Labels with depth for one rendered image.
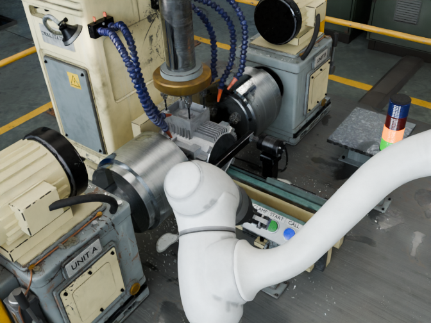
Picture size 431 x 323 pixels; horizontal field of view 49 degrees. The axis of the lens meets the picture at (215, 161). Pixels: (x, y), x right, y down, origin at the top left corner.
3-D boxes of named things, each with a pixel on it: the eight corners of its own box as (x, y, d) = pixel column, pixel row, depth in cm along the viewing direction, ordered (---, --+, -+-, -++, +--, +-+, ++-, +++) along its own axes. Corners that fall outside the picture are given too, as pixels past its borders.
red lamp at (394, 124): (381, 127, 146) (383, 115, 143) (388, 118, 150) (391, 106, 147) (401, 133, 143) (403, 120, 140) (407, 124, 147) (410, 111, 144)
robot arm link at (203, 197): (192, 178, 97) (195, 243, 93) (152, 157, 83) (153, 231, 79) (242, 168, 93) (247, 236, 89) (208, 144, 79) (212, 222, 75)
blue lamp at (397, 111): (383, 115, 143) (386, 102, 140) (391, 106, 147) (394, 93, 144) (403, 120, 140) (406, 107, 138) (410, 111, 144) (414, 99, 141)
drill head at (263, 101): (186, 145, 178) (180, 86, 162) (246, 98, 203) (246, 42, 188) (242, 168, 166) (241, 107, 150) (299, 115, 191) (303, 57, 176)
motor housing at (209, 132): (160, 172, 165) (152, 126, 154) (194, 145, 177) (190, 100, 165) (206, 193, 156) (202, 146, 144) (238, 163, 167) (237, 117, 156)
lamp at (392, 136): (378, 139, 149) (381, 127, 146) (386, 130, 152) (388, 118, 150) (397, 145, 146) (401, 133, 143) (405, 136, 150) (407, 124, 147)
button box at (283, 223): (245, 228, 131) (238, 225, 126) (256, 204, 132) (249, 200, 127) (301, 255, 123) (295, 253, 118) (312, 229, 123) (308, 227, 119)
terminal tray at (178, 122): (163, 129, 158) (160, 111, 154) (183, 115, 165) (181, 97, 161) (191, 141, 153) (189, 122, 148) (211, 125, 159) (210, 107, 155)
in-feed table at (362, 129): (323, 163, 184) (326, 138, 177) (352, 130, 201) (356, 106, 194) (384, 186, 172) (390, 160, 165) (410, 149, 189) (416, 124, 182)
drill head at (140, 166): (66, 241, 142) (43, 176, 127) (149, 175, 165) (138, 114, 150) (126, 279, 130) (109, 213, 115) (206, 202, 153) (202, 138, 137)
